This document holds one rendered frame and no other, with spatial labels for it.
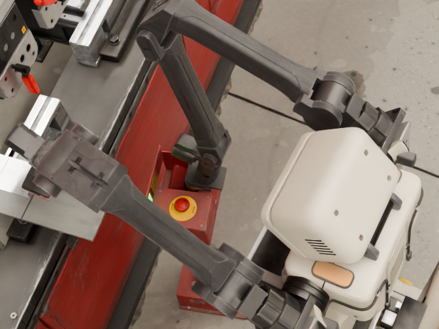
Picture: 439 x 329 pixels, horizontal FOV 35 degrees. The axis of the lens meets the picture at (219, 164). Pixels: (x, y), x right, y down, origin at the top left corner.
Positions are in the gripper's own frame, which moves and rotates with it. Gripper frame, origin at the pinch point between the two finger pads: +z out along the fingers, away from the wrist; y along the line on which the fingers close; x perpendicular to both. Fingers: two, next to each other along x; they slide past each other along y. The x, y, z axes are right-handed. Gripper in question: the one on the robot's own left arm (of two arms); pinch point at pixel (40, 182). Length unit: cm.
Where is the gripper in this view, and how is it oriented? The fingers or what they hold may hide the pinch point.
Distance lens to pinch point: 166.2
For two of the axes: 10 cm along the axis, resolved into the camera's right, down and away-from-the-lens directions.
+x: 8.7, 4.4, 2.0
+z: -3.6, 2.9, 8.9
